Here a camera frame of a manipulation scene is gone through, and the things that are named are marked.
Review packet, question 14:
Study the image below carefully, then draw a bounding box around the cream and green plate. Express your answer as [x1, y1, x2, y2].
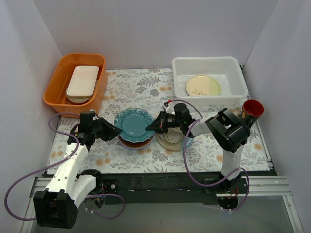
[186, 75, 221, 97]

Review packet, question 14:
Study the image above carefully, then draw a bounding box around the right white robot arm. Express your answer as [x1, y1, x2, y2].
[146, 103, 250, 193]

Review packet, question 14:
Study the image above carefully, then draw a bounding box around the orange plastic bin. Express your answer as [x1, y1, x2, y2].
[43, 53, 107, 119]

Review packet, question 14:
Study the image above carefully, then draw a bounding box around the red and black mug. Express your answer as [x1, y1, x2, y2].
[237, 99, 264, 128]

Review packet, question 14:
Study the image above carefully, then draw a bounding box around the pink plate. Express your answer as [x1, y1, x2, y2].
[118, 136, 153, 149]

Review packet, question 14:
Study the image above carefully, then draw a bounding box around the cream and blue plate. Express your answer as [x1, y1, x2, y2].
[156, 134, 193, 151]

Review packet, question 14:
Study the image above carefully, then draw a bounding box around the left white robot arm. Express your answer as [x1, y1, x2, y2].
[33, 111, 122, 229]

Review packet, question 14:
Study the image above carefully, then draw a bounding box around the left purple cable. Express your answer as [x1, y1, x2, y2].
[4, 113, 127, 221]

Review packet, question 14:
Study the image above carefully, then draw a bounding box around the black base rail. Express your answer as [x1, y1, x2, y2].
[94, 173, 247, 205]

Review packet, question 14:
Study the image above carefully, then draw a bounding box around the aluminium frame rail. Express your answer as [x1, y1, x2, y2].
[30, 176, 292, 198]

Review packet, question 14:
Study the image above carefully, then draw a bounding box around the teal scalloped plate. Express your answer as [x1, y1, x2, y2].
[114, 108, 155, 143]

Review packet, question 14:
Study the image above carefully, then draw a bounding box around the white fluted plate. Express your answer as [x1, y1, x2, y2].
[166, 106, 175, 116]

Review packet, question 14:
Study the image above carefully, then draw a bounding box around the clear white plastic bin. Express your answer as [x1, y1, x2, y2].
[172, 56, 248, 106]

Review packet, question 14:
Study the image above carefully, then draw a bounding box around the white rectangular dish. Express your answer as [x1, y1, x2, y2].
[66, 66, 99, 97]

